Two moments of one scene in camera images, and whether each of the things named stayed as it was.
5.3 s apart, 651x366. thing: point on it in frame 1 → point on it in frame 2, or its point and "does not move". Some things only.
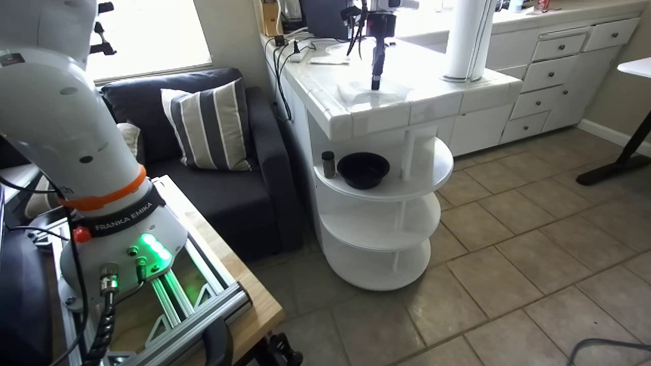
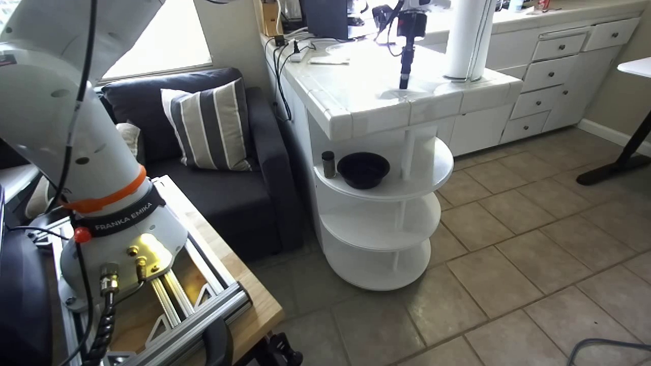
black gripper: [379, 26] → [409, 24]
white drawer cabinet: [546, 71] does not move
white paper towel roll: [468, 41] does not move
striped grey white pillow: [211, 126] does not move
